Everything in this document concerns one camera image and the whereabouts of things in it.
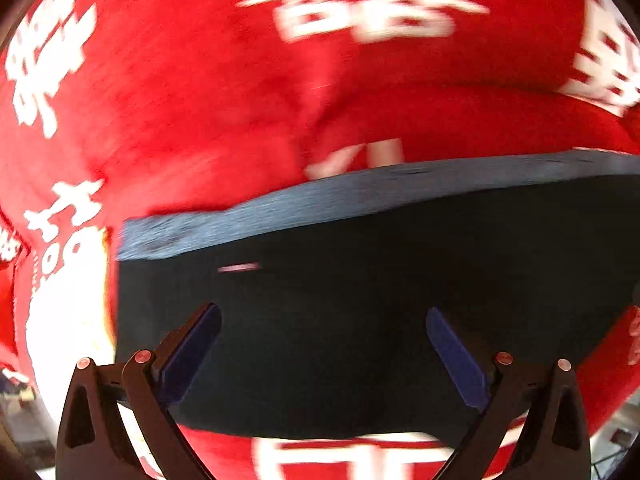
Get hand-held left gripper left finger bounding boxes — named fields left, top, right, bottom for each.
left=54, top=302, right=223, bottom=480

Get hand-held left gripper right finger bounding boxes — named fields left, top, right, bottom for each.
left=425, top=306, right=593, bottom=480

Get black pants with grey waistband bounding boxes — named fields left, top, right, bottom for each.
left=114, top=150, right=640, bottom=441

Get red printed blanket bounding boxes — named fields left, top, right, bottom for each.
left=0, top=0, right=640, bottom=480

